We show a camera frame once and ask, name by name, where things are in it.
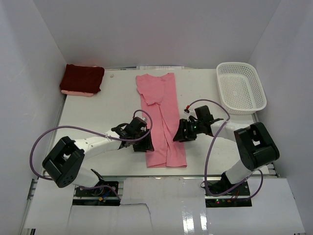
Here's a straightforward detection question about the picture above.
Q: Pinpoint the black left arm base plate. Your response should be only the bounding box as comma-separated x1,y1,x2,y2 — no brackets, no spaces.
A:
72,181,120,206

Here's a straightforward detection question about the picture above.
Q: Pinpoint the folded dark red t-shirt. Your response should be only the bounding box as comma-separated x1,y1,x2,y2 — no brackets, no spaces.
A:
60,64,105,94

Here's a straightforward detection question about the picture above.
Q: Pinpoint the white paper strip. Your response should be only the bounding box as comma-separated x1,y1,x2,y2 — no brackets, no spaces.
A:
136,66,185,71

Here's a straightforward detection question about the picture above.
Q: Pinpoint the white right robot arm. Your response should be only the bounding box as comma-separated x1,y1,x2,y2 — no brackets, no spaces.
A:
173,105,280,197

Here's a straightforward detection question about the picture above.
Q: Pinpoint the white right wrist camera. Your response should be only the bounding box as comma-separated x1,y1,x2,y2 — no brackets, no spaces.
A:
184,105,196,120

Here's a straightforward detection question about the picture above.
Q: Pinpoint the white perforated plastic basket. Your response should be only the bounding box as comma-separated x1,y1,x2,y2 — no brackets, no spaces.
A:
216,62,267,115

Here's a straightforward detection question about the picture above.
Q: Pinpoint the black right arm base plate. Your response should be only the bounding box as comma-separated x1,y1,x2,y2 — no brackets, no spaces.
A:
205,181,252,208

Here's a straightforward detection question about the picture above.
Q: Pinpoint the folded light pink t-shirt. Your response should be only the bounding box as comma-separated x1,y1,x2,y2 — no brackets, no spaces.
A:
61,90,94,97

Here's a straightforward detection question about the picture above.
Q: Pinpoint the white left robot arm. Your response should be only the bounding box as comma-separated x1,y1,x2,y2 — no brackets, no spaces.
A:
42,117,154,188

